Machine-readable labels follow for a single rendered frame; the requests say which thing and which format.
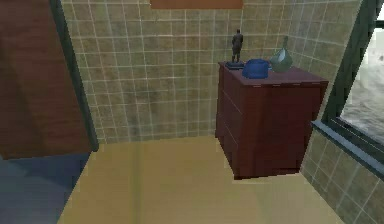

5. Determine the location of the dark red chest of drawers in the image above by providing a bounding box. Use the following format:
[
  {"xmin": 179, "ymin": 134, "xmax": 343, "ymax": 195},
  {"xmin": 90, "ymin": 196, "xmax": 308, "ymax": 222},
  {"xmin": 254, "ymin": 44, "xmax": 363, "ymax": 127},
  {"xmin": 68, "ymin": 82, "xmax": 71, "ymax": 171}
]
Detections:
[{"xmin": 214, "ymin": 61, "xmax": 330, "ymax": 181}]

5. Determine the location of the brown wooden room door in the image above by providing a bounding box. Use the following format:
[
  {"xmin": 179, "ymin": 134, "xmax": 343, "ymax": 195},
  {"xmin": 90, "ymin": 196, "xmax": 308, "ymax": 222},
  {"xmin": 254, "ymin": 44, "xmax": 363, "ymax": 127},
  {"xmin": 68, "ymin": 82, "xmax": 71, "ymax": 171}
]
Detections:
[{"xmin": 0, "ymin": 0, "xmax": 100, "ymax": 160}]

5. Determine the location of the dark framed window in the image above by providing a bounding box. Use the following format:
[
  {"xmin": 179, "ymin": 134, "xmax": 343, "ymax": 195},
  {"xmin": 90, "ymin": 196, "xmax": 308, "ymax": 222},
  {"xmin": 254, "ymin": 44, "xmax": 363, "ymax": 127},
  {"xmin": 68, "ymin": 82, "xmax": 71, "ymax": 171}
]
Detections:
[{"xmin": 311, "ymin": 0, "xmax": 384, "ymax": 181}]

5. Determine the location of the blue round bowl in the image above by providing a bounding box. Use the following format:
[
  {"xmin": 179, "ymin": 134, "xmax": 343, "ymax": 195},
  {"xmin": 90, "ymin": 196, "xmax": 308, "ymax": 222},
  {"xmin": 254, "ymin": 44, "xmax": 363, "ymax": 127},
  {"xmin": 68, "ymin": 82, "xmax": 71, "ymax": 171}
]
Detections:
[{"xmin": 241, "ymin": 58, "xmax": 272, "ymax": 80}]

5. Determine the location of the dark figure statuette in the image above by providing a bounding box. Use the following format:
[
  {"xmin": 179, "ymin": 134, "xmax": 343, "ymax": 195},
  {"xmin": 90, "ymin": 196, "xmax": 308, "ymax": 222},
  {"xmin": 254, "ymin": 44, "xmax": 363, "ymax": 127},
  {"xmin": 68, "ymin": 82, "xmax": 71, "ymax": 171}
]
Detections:
[{"xmin": 224, "ymin": 28, "xmax": 246, "ymax": 71}]

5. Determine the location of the grey-green glass vase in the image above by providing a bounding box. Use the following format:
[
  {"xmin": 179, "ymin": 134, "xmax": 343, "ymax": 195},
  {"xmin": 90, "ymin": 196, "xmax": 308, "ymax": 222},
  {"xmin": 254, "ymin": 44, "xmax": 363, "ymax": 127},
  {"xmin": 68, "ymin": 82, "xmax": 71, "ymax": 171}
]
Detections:
[{"xmin": 269, "ymin": 35, "xmax": 294, "ymax": 74}]

